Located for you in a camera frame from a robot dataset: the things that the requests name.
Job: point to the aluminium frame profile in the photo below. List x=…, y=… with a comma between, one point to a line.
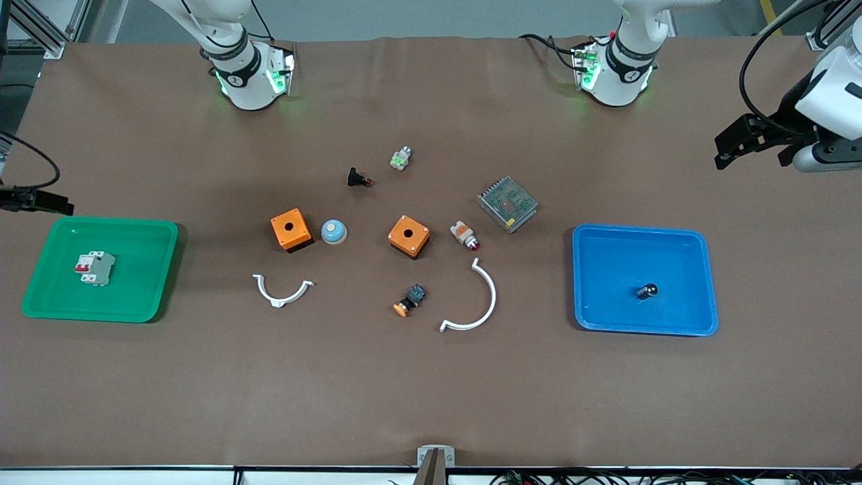
x=816, y=39
x=50, y=46

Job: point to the white red circuit breaker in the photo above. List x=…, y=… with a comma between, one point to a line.
x=97, y=269

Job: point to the blue plastic tray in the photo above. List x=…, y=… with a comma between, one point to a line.
x=606, y=283

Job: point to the green white switch module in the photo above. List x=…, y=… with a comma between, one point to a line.
x=401, y=158

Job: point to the metal mesh power supply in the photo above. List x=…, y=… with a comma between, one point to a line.
x=508, y=204

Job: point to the grey metal table bracket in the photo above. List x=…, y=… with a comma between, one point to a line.
x=421, y=455

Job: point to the black red indicator light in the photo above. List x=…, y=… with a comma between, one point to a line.
x=355, y=177

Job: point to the orange button box with hole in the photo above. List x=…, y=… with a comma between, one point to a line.
x=415, y=242
x=300, y=236

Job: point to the black cylindrical capacitor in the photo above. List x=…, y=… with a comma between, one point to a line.
x=647, y=292

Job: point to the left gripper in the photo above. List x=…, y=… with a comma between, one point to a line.
x=792, y=110

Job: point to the orange button with blue block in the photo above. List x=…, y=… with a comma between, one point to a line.
x=412, y=298

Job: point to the brown tapered post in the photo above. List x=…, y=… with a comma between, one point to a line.
x=431, y=471

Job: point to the green plastic tray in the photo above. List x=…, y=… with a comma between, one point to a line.
x=135, y=296

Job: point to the orange white red indicator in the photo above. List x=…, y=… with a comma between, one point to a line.
x=463, y=234

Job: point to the blue dome push button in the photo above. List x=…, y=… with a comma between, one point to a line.
x=333, y=232

